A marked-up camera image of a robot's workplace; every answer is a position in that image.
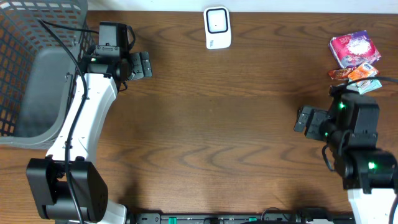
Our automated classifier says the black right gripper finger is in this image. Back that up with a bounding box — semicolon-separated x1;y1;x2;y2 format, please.
294;105;314;133
305;109;328;141

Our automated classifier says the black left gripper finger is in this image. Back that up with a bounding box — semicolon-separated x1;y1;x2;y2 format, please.
129;53;144;80
141;52;152;78

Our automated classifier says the teal snack packet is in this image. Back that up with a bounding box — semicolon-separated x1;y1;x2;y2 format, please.
346;80;382;95

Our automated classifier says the dark red snack packet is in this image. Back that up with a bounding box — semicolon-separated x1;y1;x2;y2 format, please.
328;67;355;80

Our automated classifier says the orange tissue pack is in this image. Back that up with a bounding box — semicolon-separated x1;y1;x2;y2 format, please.
348;62;379;81

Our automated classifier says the red purple snack package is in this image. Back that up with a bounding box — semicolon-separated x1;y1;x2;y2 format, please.
328;30;381;68

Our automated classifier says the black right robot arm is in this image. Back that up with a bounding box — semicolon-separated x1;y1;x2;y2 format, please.
294;91;397;223

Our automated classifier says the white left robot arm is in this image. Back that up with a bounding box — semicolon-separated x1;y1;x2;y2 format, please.
26;45;152;223

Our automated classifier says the dark grey plastic basket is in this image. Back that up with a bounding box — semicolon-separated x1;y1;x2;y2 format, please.
1;0;95;149

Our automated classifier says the black camera cable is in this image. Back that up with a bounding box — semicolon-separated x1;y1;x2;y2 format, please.
322;76;398;224
37;19;100;224

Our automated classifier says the black left camera cable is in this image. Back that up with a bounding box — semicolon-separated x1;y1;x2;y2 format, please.
37;19;100;224

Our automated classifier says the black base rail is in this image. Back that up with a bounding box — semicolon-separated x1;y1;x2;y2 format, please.
134;207;356;224

